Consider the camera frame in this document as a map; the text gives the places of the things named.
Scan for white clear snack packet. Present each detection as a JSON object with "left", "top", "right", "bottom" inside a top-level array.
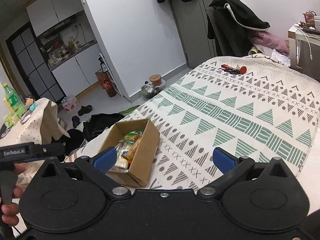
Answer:
[{"left": 111, "top": 141, "right": 132, "bottom": 171}]

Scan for orange cracker packet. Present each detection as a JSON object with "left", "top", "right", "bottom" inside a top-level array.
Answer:
[{"left": 123, "top": 136, "right": 142, "bottom": 164}]

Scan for green snack packet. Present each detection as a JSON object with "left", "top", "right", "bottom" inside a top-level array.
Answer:
[{"left": 124, "top": 129, "right": 144, "bottom": 142}]

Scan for person's left hand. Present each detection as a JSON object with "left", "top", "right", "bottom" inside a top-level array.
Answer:
[{"left": 1, "top": 164, "right": 25, "bottom": 226}]

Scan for black clothes pile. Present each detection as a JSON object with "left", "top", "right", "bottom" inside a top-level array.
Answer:
[{"left": 66, "top": 113, "right": 124, "bottom": 151}]

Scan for brown cardboard box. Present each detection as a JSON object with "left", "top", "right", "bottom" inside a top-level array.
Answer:
[{"left": 99, "top": 119, "right": 160, "bottom": 187}]

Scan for dotted cloth covered table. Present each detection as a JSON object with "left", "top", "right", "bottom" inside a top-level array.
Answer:
[{"left": 0, "top": 97, "right": 71, "bottom": 190}]

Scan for green plastic bottle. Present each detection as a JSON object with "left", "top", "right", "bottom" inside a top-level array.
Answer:
[{"left": 2, "top": 83, "right": 26, "bottom": 118}]

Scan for black slipper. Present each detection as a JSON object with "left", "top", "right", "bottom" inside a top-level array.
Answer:
[{"left": 78, "top": 105, "right": 93, "bottom": 116}]

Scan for small cartoon figurine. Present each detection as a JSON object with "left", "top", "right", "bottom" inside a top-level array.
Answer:
[{"left": 25, "top": 94, "right": 36, "bottom": 112}]

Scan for patterned white green bedspread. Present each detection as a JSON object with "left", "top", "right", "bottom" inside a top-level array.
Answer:
[{"left": 63, "top": 55, "right": 320, "bottom": 192}]

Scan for water bottle pack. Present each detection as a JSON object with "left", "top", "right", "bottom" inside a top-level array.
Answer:
[{"left": 61, "top": 96, "right": 78, "bottom": 112}]

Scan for white kitchen cabinets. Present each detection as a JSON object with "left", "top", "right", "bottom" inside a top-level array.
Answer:
[{"left": 27, "top": 0, "right": 103, "bottom": 96}]

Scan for red black key bunch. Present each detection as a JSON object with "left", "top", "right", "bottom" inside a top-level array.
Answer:
[{"left": 221, "top": 64, "right": 247, "bottom": 75}]

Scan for brown lidded pot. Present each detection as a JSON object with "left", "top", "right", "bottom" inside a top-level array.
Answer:
[{"left": 149, "top": 74, "right": 162, "bottom": 86}]

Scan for pink clothing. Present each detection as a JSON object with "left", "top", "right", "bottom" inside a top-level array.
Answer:
[{"left": 249, "top": 31, "right": 290, "bottom": 56}]

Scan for black jacket on chair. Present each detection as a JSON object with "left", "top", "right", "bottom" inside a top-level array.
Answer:
[{"left": 206, "top": 0, "right": 270, "bottom": 57}]

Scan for white desk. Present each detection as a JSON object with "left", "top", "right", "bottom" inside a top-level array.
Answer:
[{"left": 288, "top": 23, "right": 319, "bottom": 80}]

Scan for grey door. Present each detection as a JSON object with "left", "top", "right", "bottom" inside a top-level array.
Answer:
[{"left": 169, "top": 0, "right": 217, "bottom": 68}]

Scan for white charging cable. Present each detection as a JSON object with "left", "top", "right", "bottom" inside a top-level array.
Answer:
[{"left": 295, "top": 27, "right": 314, "bottom": 61}]

